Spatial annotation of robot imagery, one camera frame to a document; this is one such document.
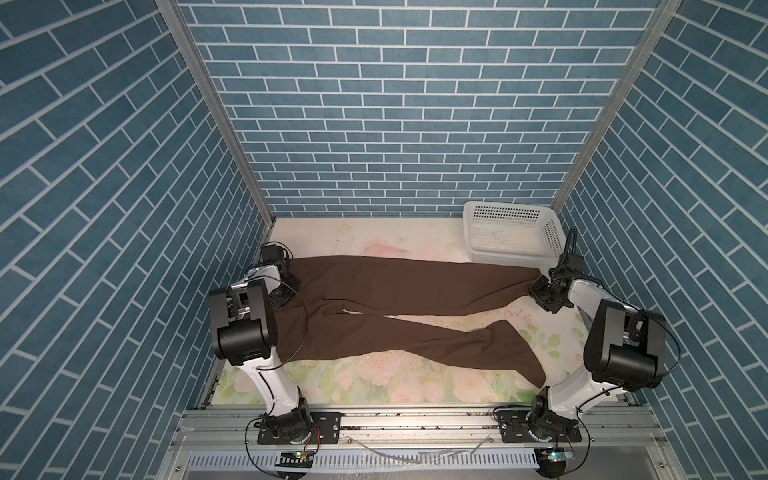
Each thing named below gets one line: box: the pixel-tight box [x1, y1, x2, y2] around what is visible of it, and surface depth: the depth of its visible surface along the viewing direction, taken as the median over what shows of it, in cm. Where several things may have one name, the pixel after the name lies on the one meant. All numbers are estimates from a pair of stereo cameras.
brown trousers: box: [276, 256, 547, 388], surface depth 93 cm
